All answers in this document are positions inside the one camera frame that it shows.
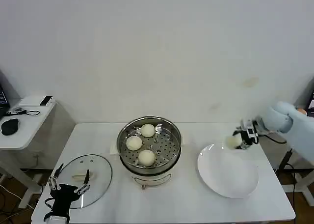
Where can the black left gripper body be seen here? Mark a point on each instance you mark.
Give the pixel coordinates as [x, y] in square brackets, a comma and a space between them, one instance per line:
[64, 193]

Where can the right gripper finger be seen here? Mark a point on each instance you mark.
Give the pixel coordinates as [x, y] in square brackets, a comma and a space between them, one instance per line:
[237, 132]
[240, 147]

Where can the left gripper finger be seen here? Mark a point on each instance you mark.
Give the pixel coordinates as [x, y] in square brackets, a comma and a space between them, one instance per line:
[84, 183]
[54, 178]

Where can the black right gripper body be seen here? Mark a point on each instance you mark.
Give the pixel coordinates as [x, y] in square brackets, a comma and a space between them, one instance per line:
[247, 140]

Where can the white steamed bun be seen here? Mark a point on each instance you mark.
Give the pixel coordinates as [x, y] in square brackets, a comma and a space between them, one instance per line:
[134, 143]
[233, 141]
[146, 157]
[148, 130]

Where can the pale right robot arm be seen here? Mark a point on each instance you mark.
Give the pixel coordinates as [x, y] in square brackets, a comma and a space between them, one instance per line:
[289, 123]

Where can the pale left robot arm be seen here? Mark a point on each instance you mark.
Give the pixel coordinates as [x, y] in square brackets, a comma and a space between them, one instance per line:
[56, 219]

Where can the glass pot lid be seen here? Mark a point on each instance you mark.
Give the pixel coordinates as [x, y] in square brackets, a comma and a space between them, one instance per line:
[98, 175]

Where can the white round plate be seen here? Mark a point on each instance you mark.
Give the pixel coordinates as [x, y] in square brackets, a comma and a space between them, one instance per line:
[225, 172]

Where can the white desk with rounded corner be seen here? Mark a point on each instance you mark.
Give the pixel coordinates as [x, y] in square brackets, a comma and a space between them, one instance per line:
[27, 133]

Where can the orange round object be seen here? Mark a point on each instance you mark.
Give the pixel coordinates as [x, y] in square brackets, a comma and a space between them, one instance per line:
[303, 111]

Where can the white steamer base pot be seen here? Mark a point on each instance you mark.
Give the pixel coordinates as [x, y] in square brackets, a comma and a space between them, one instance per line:
[152, 176]

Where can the black computer mouse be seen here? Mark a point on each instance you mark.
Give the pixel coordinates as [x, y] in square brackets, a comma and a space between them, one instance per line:
[9, 127]

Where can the steel perforated steamer basket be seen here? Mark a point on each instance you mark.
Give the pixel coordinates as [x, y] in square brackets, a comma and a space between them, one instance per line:
[166, 138]

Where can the dark laptop with lit screen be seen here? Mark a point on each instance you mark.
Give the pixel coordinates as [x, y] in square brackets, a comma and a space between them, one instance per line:
[3, 101]
[311, 103]

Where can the small black and white device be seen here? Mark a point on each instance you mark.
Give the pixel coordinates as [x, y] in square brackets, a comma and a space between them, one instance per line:
[46, 100]

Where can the small white table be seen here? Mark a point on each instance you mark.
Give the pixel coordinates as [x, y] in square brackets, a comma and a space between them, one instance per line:
[171, 204]

